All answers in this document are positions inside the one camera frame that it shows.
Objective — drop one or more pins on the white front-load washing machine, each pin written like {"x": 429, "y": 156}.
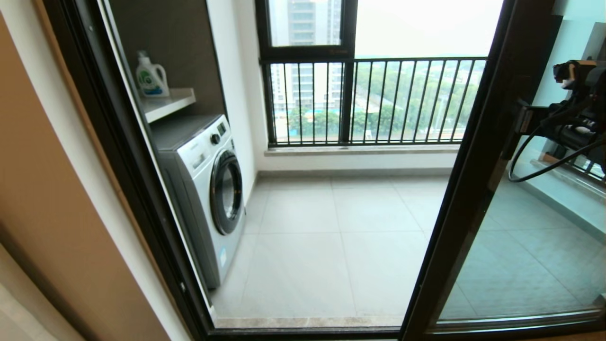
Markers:
{"x": 203, "y": 189}

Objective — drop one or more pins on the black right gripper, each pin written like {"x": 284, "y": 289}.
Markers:
{"x": 568, "y": 135}

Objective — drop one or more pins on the white wall shelf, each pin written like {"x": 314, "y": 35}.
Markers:
{"x": 170, "y": 103}

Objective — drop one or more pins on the short stone window sill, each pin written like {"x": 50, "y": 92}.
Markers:
{"x": 558, "y": 187}

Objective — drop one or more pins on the highrise building outside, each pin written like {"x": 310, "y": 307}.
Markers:
{"x": 305, "y": 28}

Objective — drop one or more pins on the black side balcony railing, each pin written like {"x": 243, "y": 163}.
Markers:
{"x": 587, "y": 169}

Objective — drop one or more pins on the long stone window sill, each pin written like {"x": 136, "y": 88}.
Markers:
{"x": 360, "y": 149}

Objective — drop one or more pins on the white detergent bottle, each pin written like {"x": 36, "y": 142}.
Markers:
{"x": 150, "y": 81}

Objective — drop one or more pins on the dark framed sliding glass door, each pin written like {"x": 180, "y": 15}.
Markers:
{"x": 473, "y": 189}

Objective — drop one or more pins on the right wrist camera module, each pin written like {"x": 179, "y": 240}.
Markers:
{"x": 580, "y": 73}

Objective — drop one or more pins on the dark framed fixed glass door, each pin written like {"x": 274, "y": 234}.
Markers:
{"x": 549, "y": 47}

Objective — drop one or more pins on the black window frame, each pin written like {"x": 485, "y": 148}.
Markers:
{"x": 348, "y": 28}

